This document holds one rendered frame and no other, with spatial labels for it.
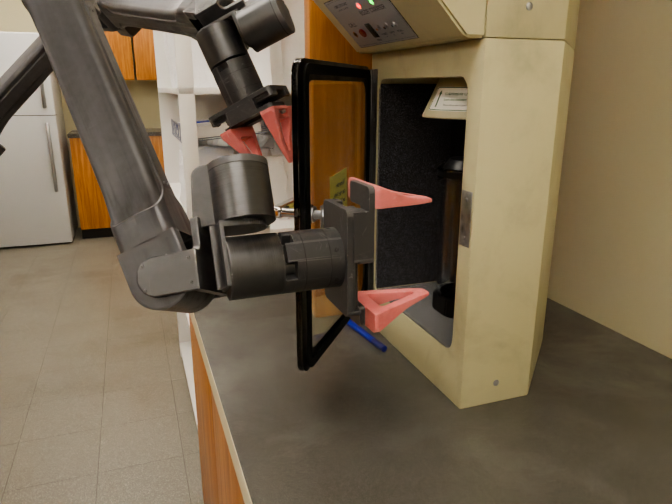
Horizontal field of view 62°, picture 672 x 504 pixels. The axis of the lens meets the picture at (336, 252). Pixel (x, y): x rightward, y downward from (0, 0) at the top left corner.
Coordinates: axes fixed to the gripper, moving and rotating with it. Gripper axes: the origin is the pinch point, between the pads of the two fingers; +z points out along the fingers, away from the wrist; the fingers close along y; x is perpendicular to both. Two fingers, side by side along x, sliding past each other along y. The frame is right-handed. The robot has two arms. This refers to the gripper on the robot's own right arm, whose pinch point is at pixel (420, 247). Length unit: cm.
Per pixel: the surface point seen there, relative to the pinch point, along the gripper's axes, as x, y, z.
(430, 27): 14.1, 22.4, 8.1
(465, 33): 8.8, 21.2, 9.6
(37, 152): 498, -31, -101
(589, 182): 35, -2, 55
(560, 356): 17.1, -26.3, 35.5
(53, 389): 220, -117, -71
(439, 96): 22.2, 14.5, 14.4
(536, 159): 8.7, 6.9, 20.5
